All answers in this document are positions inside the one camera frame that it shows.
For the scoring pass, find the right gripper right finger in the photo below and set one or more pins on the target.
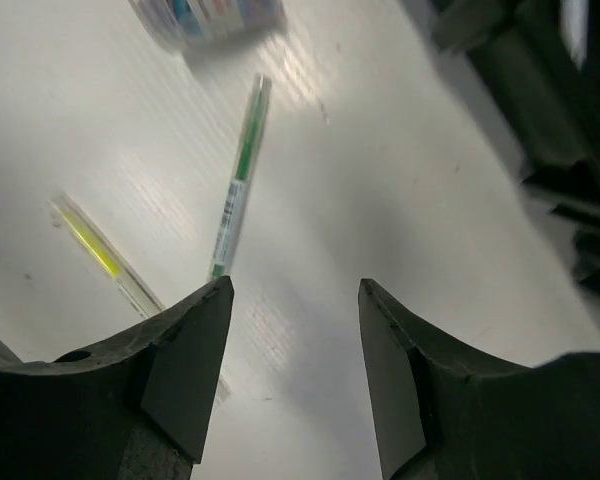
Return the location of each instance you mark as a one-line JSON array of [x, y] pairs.
[[443, 409]]

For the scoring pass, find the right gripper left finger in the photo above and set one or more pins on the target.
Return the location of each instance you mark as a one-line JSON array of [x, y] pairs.
[[136, 405]]

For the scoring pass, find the yellow-green clear pen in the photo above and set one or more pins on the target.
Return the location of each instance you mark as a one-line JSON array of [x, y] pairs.
[[90, 237]]

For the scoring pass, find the clear pen grey stripes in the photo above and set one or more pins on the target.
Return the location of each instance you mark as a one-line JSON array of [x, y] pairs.
[[237, 193]]

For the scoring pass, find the black four-compartment organizer tray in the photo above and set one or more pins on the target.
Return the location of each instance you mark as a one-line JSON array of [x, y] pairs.
[[540, 63]]

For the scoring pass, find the silver tape roll in case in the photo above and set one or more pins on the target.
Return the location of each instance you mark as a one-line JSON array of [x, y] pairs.
[[177, 25]]

